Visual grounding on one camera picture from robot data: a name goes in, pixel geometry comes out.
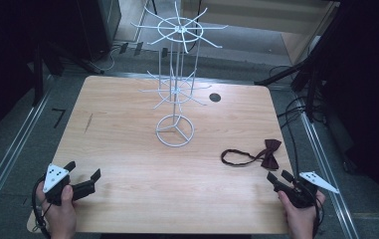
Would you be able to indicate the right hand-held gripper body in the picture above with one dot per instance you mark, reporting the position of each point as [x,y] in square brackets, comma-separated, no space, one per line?
[301,195]

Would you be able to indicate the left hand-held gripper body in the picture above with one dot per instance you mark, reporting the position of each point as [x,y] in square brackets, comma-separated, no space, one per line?
[53,177]

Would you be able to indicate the dark red bow tie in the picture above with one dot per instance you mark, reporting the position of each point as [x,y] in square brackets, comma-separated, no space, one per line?
[271,146]

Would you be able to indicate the person's right hand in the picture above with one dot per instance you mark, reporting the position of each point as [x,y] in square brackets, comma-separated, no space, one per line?
[299,219]

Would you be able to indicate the person's left hand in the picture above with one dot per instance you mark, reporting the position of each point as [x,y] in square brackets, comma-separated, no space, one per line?
[61,217]

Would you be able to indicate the black stand legs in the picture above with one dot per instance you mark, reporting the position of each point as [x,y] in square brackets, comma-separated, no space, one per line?
[283,73]
[38,76]

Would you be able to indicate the black power plug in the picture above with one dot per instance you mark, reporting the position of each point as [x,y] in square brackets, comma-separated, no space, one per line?
[164,52]
[123,48]
[138,48]

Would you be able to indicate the dark cabinet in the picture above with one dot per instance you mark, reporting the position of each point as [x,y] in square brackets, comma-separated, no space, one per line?
[100,23]

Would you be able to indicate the metal floor rail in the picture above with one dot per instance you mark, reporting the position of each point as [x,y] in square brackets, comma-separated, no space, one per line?
[8,162]
[326,172]

